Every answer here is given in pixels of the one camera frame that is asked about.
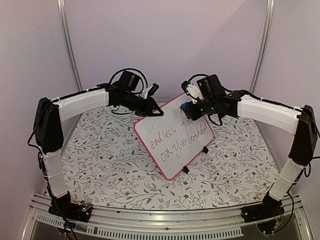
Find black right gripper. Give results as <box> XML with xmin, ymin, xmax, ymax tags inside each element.
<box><xmin>185</xmin><ymin>97</ymin><xmax>217</xmax><ymax>121</ymax></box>

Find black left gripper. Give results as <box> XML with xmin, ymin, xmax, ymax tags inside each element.
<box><xmin>119</xmin><ymin>91</ymin><xmax>165</xmax><ymax>118</ymax></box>

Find blue whiteboard eraser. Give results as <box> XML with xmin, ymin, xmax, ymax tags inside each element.
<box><xmin>180</xmin><ymin>102</ymin><xmax>189</xmax><ymax>114</ymax></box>

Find pink framed whiteboard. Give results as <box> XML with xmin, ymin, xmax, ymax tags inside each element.
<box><xmin>133</xmin><ymin>93</ymin><xmax>215</xmax><ymax>180</ymax></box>

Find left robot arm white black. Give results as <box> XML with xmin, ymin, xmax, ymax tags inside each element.
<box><xmin>31</xmin><ymin>68</ymin><xmax>164</xmax><ymax>217</ymax></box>

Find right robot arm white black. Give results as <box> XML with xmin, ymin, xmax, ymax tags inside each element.
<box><xmin>180</xmin><ymin>74</ymin><xmax>320</xmax><ymax>218</ymax></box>

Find floral patterned table mat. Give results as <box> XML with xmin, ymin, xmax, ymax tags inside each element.
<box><xmin>49</xmin><ymin>101</ymin><xmax>285</xmax><ymax>210</ymax></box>

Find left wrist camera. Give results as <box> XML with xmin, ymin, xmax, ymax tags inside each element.
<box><xmin>138</xmin><ymin>83</ymin><xmax>159</xmax><ymax>99</ymax></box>

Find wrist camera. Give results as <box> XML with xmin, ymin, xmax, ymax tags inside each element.
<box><xmin>138</xmin><ymin>83</ymin><xmax>159</xmax><ymax>99</ymax></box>
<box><xmin>181</xmin><ymin>81</ymin><xmax>204</xmax><ymax>104</ymax></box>

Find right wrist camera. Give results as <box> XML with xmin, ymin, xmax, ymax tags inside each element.
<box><xmin>181</xmin><ymin>81</ymin><xmax>204</xmax><ymax>104</ymax></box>

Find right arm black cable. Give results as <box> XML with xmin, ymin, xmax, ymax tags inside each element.
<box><xmin>186</xmin><ymin>73</ymin><xmax>320</xmax><ymax>226</ymax></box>

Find wire easel stand black tips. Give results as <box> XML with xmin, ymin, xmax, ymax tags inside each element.
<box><xmin>182</xmin><ymin>146</ymin><xmax>209</xmax><ymax>174</ymax></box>

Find right aluminium frame post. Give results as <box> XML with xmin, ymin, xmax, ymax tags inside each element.
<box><xmin>249</xmin><ymin>0</ymin><xmax>275</xmax><ymax>94</ymax></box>

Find aluminium frame post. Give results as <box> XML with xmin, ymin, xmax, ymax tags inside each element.
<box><xmin>56</xmin><ymin>0</ymin><xmax>83</xmax><ymax>91</ymax></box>
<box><xmin>249</xmin><ymin>0</ymin><xmax>275</xmax><ymax>94</ymax></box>

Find front aluminium rail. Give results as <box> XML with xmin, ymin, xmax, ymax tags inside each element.
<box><xmin>22</xmin><ymin>193</ymin><xmax>315</xmax><ymax>240</ymax></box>

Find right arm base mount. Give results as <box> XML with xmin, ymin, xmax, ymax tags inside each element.
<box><xmin>241</xmin><ymin>194</ymin><xmax>285</xmax><ymax>235</ymax></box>

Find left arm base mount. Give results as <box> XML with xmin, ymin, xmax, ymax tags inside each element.
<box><xmin>48</xmin><ymin>192</ymin><xmax>93</xmax><ymax>223</ymax></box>

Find left aluminium frame post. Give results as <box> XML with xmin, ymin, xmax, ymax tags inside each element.
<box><xmin>56</xmin><ymin>0</ymin><xmax>83</xmax><ymax>91</ymax></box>

